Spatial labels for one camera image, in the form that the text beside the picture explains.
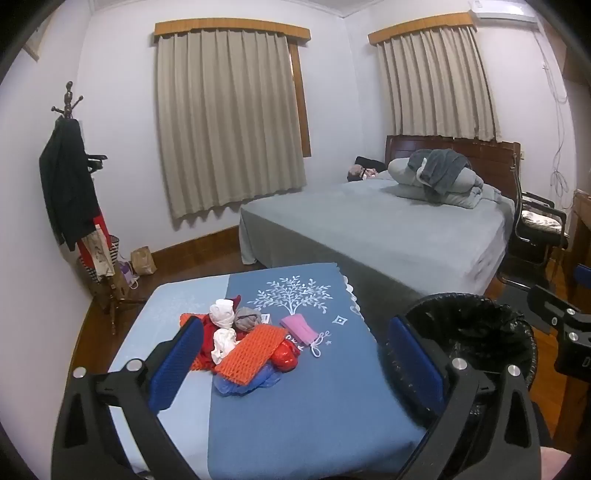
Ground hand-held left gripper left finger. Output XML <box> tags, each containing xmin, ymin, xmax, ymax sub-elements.
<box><xmin>51</xmin><ymin>316</ymin><xmax>205</xmax><ymax>480</ymax></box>

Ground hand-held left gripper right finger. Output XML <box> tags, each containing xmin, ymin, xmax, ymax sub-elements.
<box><xmin>387</xmin><ymin>315</ymin><xmax>542</xmax><ymax>480</ymax></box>

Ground orange foam net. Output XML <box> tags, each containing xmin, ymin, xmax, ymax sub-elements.
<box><xmin>213</xmin><ymin>323</ymin><xmax>288</xmax><ymax>385</ymax></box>
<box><xmin>179</xmin><ymin>312</ymin><xmax>219</xmax><ymax>371</ymax></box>

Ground red cloth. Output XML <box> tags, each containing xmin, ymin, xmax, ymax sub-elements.
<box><xmin>198</xmin><ymin>296</ymin><xmax>243</xmax><ymax>365</ymax></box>

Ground white tissue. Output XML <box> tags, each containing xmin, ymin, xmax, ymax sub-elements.
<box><xmin>211</xmin><ymin>329</ymin><xmax>239</xmax><ymax>362</ymax></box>
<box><xmin>209</xmin><ymin>299</ymin><xmax>237</xmax><ymax>329</ymax></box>

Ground blue plastic bag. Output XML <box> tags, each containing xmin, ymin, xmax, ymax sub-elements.
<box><xmin>213</xmin><ymin>364</ymin><xmax>283</xmax><ymax>397</ymax></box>

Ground black lined trash bin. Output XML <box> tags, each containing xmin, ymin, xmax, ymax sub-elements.
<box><xmin>397</xmin><ymin>292</ymin><xmax>536</xmax><ymax>384</ymax></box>

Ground grey paper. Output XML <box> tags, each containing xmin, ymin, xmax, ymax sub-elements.
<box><xmin>233</xmin><ymin>306</ymin><xmax>262</xmax><ymax>333</ymax></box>

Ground red plastic bag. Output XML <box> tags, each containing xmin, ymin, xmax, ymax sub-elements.
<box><xmin>270</xmin><ymin>344</ymin><xmax>302</xmax><ymax>373</ymax></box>

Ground pink face mask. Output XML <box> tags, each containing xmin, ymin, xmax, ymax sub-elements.
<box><xmin>280</xmin><ymin>314</ymin><xmax>331</xmax><ymax>359</ymax></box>

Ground black metal chair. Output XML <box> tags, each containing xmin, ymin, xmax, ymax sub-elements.
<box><xmin>496</xmin><ymin>154</ymin><xmax>570</xmax><ymax>297</ymax></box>

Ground light blue tablecloth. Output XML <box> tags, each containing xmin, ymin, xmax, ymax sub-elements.
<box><xmin>107</xmin><ymin>278</ymin><xmax>232</xmax><ymax>476</ymax></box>

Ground patterned chair cushion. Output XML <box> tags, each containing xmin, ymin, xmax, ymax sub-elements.
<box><xmin>521</xmin><ymin>212</ymin><xmax>562</xmax><ymax>232</ymax></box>

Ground wooden coat rack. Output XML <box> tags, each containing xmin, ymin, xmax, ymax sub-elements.
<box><xmin>51</xmin><ymin>80</ymin><xmax>149</xmax><ymax>336</ymax></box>

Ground purple white floor item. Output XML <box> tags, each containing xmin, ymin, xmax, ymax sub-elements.
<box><xmin>117</xmin><ymin>261</ymin><xmax>140</xmax><ymax>289</ymax></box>

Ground brown paper bag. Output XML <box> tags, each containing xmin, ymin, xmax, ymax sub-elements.
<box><xmin>130</xmin><ymin>246</ymin><xmax>157</xmax><ymax>277</ymax></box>

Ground blue tree print tablecloth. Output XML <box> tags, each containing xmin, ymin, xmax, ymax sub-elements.
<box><xmin>207</xmin><ymin>263</ymin><xmax>428</xmax><ymax>479</ymax></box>

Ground striped bag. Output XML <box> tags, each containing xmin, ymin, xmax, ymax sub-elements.
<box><xmin>78</xmin><ymin>235</ymin><xmax>122</xmax><ymax>297</ymax></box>

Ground beige printed tote bag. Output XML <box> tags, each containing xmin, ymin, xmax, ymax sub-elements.
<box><xmin>88</xmin><ymin>230</ymin><xmax>114</xmax><ymax>278</ymax></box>

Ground bed with grey sheet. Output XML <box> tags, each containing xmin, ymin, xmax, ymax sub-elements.
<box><xmin>239</xmin><ymin>178</ymin><xmax>516</xmax><ymax>326</ymax></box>

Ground dark wooden headboard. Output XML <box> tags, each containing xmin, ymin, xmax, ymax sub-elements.
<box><xmin>385</xmin><ymin>135</ymin><xmax>522</xmax><ymax>200</ymax></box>

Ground dark grey clothing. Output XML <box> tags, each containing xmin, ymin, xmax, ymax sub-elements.
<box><xmin>407</xmin><ymin>148</ymin><xmax>472</xmax><ymax>204</ymax></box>

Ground folded grey duvet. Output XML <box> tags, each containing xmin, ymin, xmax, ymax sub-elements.
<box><xmin>387</xmin><ymin>157</ymin><xmax>502</xmax><ymax>211</ymax></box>

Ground narrow beige curtain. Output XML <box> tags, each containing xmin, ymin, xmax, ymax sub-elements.
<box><xmin>376</xmin><ymin>25</ymin><xmax>502</xmax><ymax>142</ymax></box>

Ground wide beige curtain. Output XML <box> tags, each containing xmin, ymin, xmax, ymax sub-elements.
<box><xmin>156</xmin><ymin>30</ymin><xmax>308</xmax><ymax>220</ymax></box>

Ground white air conditioner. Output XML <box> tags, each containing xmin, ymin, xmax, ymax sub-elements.
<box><xmin>468</xmin><ymin>0</ymin><xmax>542</xmax><ymax>32</ymax></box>

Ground short wooden curtain pelmet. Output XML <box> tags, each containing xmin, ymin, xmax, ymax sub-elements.
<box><xmin>368</xmin><ymin>14</ymin><xmax>477</xmax><ymax>46</ymax></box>

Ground long wooden curtain pelmet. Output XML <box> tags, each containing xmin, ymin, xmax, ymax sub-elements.
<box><xmin>154</xmin><ymin>18</ymin><xmax>311</xmax><ymax>42</ymax></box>

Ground white hanging cables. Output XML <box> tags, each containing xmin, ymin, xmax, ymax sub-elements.
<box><xmin>537</xmin><ymin>28</ymin><xmax>572</xmax><ymax>195</ymax></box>

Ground wooden window frame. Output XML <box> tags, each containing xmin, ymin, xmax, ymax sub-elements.
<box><xmin>288</xmin><ymin>39</ymin><xmax>311</xmax><ymax>158</ymax></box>

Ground wall picture frame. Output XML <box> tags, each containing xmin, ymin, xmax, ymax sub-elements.
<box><xmin>23</xmin><ymin>28</ymin><xmax>45</xmax><ymax>62</ymax></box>

